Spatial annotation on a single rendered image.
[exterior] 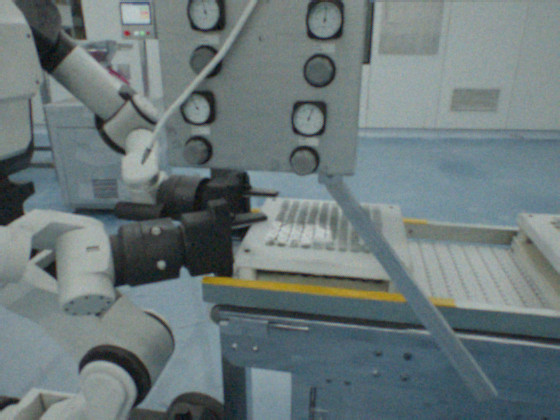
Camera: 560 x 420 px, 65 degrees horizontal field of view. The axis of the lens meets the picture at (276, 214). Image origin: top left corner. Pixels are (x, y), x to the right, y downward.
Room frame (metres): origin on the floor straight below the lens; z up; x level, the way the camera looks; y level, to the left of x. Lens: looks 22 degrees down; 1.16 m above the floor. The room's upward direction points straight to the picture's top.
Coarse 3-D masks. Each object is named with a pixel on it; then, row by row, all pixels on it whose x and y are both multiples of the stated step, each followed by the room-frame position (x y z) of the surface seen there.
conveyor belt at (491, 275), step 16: (416, 256) 0.68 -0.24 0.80; (432, 256) 0.68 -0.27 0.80; (448, 256) 0.68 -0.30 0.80; (464, 256) 0.68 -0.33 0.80; (480, 256) 0.68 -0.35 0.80; (496, 256) 0.68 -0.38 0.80; (512, 256) 0.68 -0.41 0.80; (416, 272) 0.63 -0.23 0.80; (432, 272) 0.63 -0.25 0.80; (448, 272) 0.63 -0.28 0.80; (464, 272) 0.63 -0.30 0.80; (480, 272) 0.63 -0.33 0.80; (496, 272) 0.63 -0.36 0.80; (512, 272) 0.63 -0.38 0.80; (432, 288) 0.58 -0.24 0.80; (448, 288) 0.58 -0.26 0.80; (464, 288) 0.58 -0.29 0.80; (480, 288) 0.58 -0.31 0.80; (496, 288) 0.58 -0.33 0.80; (512, 288) 0.58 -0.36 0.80; (528, 288) 0.58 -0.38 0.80; (208, 304) 0.55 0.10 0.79; (512, 304) 0.53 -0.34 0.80; (528, 304) 0.53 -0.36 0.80; (544, 304) 0.53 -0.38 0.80
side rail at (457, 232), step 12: (408, 228) 0.75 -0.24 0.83; (420, 228) 0.74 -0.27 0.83; (432, 228) 0.74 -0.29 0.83; (444, 228) 0.74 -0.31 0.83; (456, 228) 0.73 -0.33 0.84; (468, 228) 0.73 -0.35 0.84; (480, 228) 0.72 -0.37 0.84; (492, 228) 0.72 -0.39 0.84; (504, 228) 0.72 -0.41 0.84; (516, 228) 0.72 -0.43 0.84; (444, 240) 0.74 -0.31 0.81; (456, 240) 0.73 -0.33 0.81; (468, 240) 0.73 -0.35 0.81; (480, 240) 0.72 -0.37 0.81; (492, 240) 0.72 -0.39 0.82; (504, 240) 0.72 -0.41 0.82
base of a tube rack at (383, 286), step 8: (264, 272) 0.58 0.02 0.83; (288, 272) 0.58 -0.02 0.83; (264, 280) 0.56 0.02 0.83; (272, 280) 0.56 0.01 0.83; (280, 280) 0.56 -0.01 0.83; (288, 280) 0.56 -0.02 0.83; (296, 280) 0.56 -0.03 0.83; (304, 280) 0.56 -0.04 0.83; (312, 280) 0.56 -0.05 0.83; (320, 280) 0.56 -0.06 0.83; (328, 280) 0.56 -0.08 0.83; (336, 280) 0.56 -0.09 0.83; (344, 280) 0.56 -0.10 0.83; (360, 280) 0.56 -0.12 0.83; (384, 280) 0.56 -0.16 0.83; (344, 288) 0.54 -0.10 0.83; (352, 288) 0.54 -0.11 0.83; (360, 288) 0.54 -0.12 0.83; (368, 288) 0.54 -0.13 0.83; (376, 288) 0.54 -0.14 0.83; (384, 288) 0.54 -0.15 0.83
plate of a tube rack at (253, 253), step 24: (384, 216) 0.69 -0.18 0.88; (264, 240) 0.60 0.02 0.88; (288, 240) 0.60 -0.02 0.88; (312, 240) 0.60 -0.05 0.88; (336, 240) 0.60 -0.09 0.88; (360, 240) 0.60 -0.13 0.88; (240, 264) 0.55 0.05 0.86; (264, 264) 0.54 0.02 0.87; (288, 264) 0.53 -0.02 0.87; (312, 264) 0.53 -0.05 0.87; (336, 264) 0.52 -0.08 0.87; (360, 264) 0.52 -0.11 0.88; (408, 264) 0.52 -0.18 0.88
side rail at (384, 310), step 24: (216, 288) 0.53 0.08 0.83; (240, 288) 0.52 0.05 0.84; (312, 312) 0.51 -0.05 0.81; (336, 312) 0.50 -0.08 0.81; (360, 312) 0.50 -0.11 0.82; (384, 312) 0.49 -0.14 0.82; (408, 312) 0.48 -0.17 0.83; (456, 312) 0.47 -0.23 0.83; (480, 312) 0.47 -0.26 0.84; (504, 312) 0.46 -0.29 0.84; (528, 312) 0.46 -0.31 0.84; (552, 312) 0.46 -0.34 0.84; (552, 336) 0.45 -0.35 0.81
